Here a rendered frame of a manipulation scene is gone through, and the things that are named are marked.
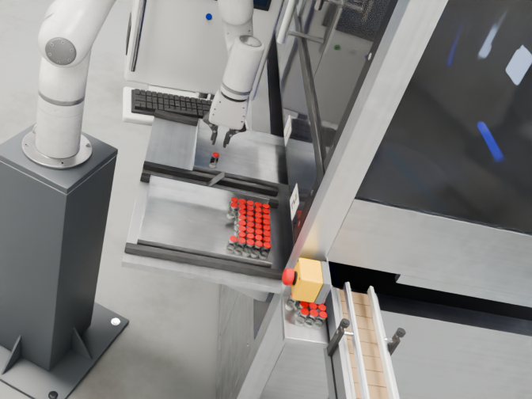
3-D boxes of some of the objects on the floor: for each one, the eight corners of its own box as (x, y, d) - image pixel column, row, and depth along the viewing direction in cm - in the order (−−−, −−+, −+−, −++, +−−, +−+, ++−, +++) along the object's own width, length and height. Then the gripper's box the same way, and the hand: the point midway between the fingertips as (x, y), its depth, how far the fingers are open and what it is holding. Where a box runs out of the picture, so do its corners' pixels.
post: (226, 450, 212) (575, -307, 85) (226, 468, 207) (594, -308, 81) (208, 449, 211) (534, -324, 84) (207, 465, 206) (551, -325, 80)
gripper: (205, 89, 165) (190, 144, 176) (264, 104, 168) (245, 157, 179) (207, 76, 170) (192, 130, 181) (263, 91, 174) (245, 142, 185)
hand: (220, 138), depth 179 cm, fingers open, 3 cm apart
